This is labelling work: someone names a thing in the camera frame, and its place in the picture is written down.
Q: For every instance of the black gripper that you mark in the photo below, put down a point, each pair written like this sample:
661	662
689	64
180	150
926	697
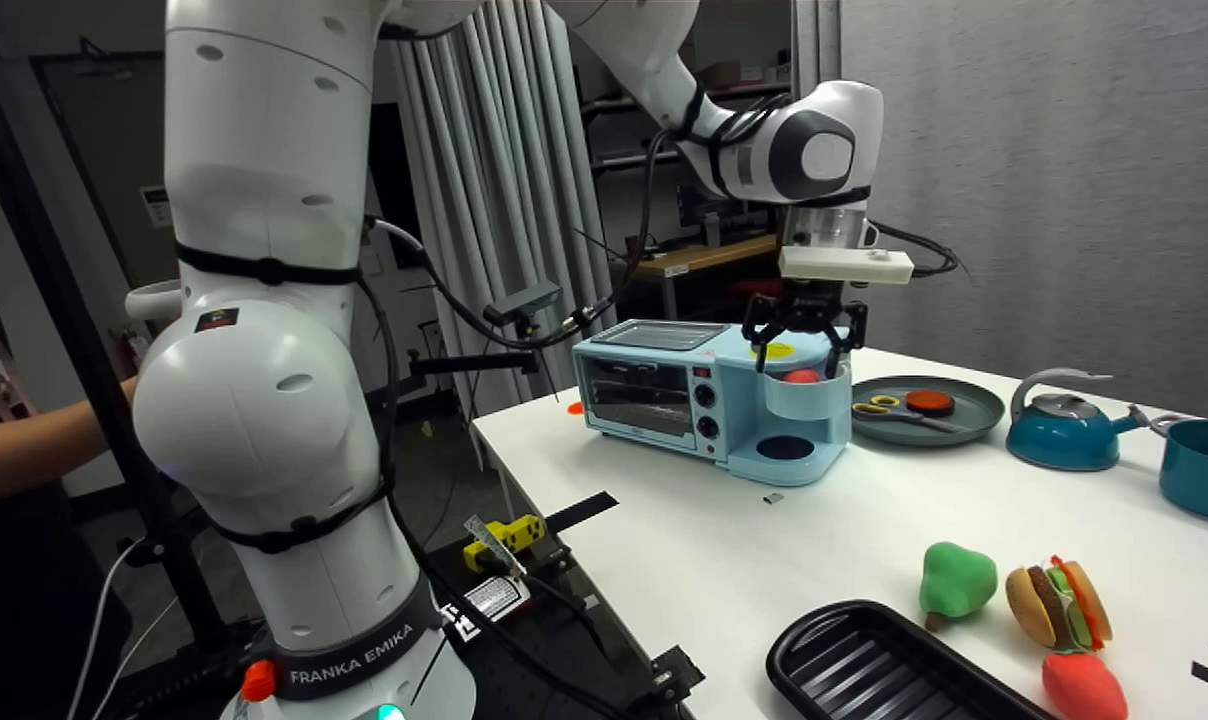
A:
807	307

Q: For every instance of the orange round plushy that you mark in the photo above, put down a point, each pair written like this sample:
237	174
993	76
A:
803	379

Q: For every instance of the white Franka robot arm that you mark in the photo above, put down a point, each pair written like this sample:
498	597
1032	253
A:
251	396

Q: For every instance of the person's forearm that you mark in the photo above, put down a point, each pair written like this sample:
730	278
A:
41	449

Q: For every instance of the light blue toaster oven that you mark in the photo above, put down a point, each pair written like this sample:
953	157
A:
697	391

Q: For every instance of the green pear plushy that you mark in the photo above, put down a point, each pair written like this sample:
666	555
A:
959	581

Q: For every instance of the hamburger plushy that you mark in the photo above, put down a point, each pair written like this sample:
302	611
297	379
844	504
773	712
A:
1057	604

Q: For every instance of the red strawberry plushy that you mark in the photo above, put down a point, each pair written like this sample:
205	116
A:
1082	689

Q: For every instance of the grey round plate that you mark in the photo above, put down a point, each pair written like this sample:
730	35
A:
923	415

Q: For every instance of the red disc toy on plate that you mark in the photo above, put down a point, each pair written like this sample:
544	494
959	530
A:
930	401

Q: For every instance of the teal kettle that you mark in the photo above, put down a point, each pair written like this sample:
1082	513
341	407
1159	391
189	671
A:
1060	429

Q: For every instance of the black ridged tray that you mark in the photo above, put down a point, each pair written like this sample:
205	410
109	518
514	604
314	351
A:
864	662

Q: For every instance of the yellow clamp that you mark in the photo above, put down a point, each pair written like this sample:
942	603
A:
502	543

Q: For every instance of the teal pot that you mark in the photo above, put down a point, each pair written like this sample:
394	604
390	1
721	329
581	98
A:
1185	466

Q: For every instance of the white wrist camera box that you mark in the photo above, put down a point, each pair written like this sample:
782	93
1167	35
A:
844	266

